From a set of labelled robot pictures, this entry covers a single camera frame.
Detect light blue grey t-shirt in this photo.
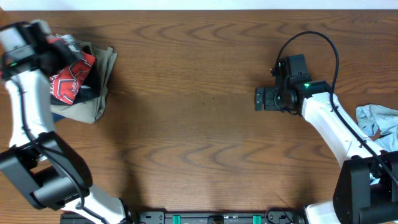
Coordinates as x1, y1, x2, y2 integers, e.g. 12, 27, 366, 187
355, 104, 398, 184

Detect red orange soccer t-shirt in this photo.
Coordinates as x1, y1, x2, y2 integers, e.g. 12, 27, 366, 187
46, 37, 96, 105

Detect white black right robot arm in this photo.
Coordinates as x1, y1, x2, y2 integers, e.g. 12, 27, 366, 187
255, 55, 397, 223

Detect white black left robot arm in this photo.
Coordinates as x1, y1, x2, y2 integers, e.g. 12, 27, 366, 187
1, 21, 136, 223

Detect black folded graphic shirt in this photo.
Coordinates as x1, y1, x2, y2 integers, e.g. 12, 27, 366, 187
49, 45, 102, 106

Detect khaki folded garment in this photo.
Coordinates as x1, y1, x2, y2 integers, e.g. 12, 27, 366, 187
50, 39, 118, 124

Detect navy folded garment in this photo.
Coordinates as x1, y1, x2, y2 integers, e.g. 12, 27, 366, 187
52, 113, 65, 123

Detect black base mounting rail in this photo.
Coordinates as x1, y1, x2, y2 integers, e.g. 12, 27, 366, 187
60, 210, 307, 224

